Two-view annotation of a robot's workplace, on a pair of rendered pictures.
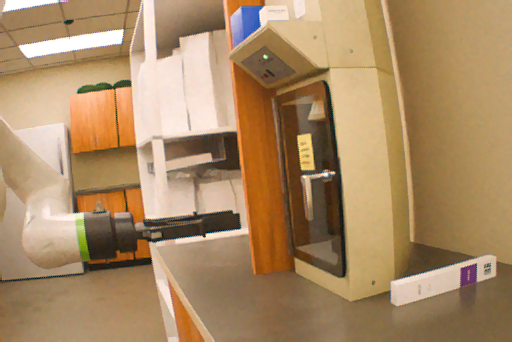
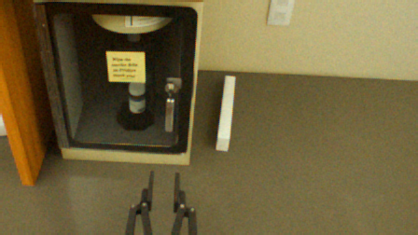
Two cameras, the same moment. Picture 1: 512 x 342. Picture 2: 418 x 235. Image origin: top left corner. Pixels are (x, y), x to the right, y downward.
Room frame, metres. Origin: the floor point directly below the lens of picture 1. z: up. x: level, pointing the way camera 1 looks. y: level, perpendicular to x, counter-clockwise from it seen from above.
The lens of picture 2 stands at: (0.80, 0.54, 1.79)
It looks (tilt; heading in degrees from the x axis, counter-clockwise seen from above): 40 degrees down; 288
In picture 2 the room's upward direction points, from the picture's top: 2 degrees clockwise
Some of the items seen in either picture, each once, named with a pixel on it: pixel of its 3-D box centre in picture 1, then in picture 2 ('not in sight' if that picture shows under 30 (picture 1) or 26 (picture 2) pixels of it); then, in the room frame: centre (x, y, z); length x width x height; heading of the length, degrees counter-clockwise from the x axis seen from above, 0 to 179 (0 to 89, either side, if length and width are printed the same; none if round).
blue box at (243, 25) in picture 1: (257, 27); not in sight; (1.17, -0.04, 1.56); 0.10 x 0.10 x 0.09; 17
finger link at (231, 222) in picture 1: (221, 223); (176, 191); (0.92, 0.07, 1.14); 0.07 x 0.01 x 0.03; 107
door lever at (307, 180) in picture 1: (315, 195); (170, 108); (1.00, -0.11, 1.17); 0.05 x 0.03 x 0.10; 106
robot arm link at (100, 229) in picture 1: (101, 233); not in sight; (0.88, 0.30, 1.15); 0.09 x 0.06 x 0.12; 17
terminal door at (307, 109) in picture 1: (307, 179); (120, 88); (1.11, -0.11, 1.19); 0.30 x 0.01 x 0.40; 16
